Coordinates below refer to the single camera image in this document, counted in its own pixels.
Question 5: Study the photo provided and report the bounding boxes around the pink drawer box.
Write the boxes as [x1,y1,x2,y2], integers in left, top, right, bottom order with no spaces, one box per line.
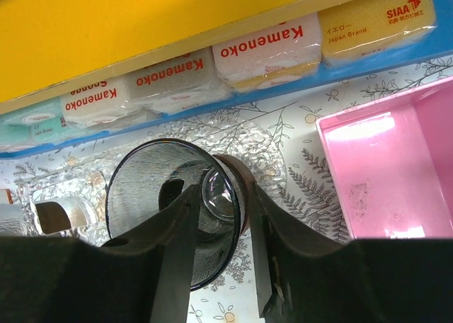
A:
[316,78,452,239]

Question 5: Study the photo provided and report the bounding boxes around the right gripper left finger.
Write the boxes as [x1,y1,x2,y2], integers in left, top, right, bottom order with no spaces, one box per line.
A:
[101,184,200,322]

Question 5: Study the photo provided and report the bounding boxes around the orange red soap box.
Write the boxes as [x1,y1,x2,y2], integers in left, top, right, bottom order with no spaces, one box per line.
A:
[212,13,322,93]

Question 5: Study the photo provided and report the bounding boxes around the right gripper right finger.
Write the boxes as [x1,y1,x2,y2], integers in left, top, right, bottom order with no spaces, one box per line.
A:
[248,183,346,322]

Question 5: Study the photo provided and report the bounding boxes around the yellow soap box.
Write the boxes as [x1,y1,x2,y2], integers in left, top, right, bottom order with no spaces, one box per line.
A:
[318,0,436,67]

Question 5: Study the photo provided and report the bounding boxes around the dark blue cup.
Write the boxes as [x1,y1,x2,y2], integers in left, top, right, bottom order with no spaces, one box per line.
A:
[105,138,248,291]

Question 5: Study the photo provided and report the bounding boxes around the clear cup brown base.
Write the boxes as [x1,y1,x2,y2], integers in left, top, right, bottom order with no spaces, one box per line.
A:
[0,194,93,237]

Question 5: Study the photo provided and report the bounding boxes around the clear textured glass tray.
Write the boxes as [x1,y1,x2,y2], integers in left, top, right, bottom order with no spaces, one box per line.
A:
[18,116,287,246]

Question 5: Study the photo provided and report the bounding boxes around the blue wooden shelf unit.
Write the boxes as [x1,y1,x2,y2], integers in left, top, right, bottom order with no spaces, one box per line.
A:
[0,0,453,159]

